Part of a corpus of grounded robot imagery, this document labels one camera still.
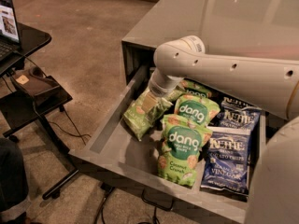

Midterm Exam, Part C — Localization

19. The black floor cable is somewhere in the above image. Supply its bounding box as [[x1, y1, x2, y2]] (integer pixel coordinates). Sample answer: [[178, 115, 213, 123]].
[[93, 184, 116, 224]]

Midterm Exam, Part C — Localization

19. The rear green dang bag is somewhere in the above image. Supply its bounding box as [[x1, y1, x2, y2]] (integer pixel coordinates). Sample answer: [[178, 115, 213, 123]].
[[178, 79, 212, 98]]

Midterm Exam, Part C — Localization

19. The front blue kettle chip bag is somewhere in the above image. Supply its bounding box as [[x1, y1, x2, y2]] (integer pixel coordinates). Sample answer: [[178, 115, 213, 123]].
[[201, 127, 250, 195]]

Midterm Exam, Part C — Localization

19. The black laptop stand table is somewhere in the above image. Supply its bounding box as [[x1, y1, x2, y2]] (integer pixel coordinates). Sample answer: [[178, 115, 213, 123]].
[[0, 22, 78, 200]]

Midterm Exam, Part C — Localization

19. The green dang bag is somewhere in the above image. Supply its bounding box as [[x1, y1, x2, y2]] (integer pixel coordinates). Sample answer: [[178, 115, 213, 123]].
[[178, 79, 212, 98], [158, 114, 212, 188], [174, 94, 221, 126]]

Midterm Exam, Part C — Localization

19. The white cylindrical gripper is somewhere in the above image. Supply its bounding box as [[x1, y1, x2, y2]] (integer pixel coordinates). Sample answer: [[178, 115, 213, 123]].
[[141, 69, 182, 112]]

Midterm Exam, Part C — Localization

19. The grey counter cabinet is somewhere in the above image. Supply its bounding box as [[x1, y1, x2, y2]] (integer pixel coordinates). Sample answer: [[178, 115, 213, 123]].
[[122, 0, 299, 79]]

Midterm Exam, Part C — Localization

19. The black drawer handle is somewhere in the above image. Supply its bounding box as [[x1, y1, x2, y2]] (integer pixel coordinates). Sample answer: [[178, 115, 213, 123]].
[[141, 189, 175, 212]]

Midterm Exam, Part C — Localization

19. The blue kettle chip bag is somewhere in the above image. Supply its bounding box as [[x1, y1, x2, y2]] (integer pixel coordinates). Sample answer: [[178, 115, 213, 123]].
[[217, 106, 262, 131], [201, 127, 250, 195], [221, 96, 256, 109]]

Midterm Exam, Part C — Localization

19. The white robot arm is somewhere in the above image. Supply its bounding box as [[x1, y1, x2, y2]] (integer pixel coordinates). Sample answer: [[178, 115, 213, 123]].
[[149, 35, 299, 224]]

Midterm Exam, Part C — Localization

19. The black laptop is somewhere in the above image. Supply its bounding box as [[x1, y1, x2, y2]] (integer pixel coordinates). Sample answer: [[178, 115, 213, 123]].
[[0, 0, 22, 63]]

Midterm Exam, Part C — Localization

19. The front green dang bag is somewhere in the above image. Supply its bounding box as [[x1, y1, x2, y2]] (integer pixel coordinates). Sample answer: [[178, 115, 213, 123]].
[[158, 114, 212, 188]]

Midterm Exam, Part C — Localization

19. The brown pouch on shelf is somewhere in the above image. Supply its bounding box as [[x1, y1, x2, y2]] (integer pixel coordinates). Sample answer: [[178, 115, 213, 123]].
[[10, 66, 61, 106]]

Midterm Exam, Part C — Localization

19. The green jalapeno chip bag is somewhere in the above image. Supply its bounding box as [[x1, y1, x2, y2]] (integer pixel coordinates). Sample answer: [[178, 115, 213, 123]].
[[122, 88, 173, 140], [165, 85, 185, 102]]

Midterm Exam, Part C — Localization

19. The middle green dang bag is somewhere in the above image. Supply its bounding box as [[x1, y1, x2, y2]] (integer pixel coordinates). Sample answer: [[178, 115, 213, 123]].
[[174, 94, 221, 126]]

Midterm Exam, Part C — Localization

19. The open grey top drawer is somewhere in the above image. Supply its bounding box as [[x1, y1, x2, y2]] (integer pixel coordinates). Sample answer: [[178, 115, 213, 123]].
[[68, 64, 267, 224]]

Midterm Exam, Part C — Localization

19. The rear blue kettle chip bag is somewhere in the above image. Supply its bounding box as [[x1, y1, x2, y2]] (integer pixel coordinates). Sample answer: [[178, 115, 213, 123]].
[[221, 96, 256, 109]]

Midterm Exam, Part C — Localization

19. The person's leg in jeans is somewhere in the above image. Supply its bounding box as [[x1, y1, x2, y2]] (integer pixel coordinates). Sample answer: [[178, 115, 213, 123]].
[[0, 138, 30, 224]]

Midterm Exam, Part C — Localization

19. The middle blue kettle chip bag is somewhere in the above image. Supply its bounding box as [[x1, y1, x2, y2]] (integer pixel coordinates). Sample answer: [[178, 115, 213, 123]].
[[217, 106, 262, 131]]

